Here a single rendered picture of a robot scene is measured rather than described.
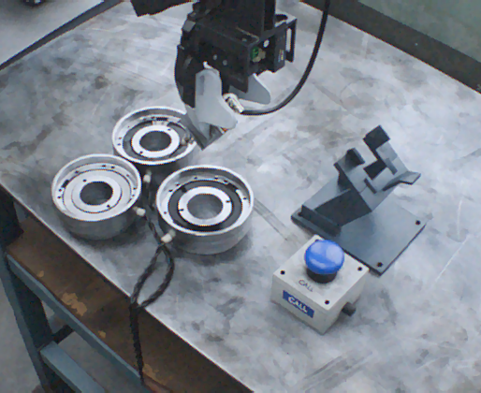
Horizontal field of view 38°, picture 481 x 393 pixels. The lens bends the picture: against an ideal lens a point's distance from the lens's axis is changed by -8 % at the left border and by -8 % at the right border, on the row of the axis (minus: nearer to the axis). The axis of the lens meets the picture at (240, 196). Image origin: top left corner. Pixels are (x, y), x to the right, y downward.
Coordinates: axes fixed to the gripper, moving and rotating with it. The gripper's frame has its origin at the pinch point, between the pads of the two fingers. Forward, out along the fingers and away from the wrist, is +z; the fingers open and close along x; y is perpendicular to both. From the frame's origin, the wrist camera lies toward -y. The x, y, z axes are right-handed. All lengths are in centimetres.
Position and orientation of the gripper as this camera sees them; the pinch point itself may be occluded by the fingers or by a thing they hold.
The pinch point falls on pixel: (211, 115)
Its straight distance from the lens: 78.0
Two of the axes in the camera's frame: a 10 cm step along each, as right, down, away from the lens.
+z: -0.3, 7.0, 7.1
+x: 6.5, -5.3, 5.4
